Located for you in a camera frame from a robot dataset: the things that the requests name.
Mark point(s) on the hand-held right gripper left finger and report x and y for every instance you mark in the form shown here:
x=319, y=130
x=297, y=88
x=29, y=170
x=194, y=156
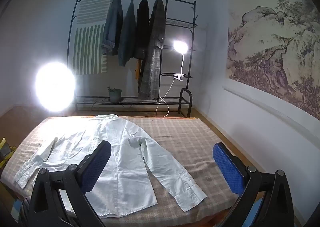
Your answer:
x=96, y=167

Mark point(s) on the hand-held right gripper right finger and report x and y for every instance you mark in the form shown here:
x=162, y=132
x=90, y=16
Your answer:
x=227, y=169

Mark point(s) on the white long-sleeved shirt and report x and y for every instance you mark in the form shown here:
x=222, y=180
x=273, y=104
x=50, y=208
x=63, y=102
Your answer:
x=125, y=146

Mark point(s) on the black metal clothes rack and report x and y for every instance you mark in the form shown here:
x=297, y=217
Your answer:
x=180, y=23

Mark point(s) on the brown plaid blanket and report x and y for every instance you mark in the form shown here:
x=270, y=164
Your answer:
x=187, y=141

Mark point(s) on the potted plant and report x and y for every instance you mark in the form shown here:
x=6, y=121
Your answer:
x=115, y=95

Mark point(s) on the yellow and black stand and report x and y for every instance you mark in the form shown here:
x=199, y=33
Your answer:
x=5, y=151

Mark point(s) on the orange scarf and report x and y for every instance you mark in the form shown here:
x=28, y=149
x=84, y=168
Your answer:
x=138, y=71

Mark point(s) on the grey plaid coat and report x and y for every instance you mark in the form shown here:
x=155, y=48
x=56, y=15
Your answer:
x=152, y=66

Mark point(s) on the white clip lamp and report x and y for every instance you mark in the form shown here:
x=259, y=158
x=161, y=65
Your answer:
x=180, y=46

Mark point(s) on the dark teal jacket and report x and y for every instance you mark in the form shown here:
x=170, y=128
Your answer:
x=127, y=39

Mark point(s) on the blue denim jacket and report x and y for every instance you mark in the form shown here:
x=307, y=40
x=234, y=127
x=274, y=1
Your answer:
x=112, y=26

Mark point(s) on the black coat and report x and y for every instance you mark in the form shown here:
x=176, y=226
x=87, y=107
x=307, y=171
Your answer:
x=143, y=29

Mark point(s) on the black metal bed frame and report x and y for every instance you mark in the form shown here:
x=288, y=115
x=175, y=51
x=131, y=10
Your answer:
x=190, y=106

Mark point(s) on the white wall conduit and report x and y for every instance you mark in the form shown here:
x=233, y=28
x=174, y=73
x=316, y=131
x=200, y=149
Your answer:
x=262, y=103

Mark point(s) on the green striped wall poster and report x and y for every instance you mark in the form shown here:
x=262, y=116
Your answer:
x=87, y=49

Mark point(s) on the landscape wall poster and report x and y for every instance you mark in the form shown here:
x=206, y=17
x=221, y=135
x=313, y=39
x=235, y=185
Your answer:
x=270, y=41

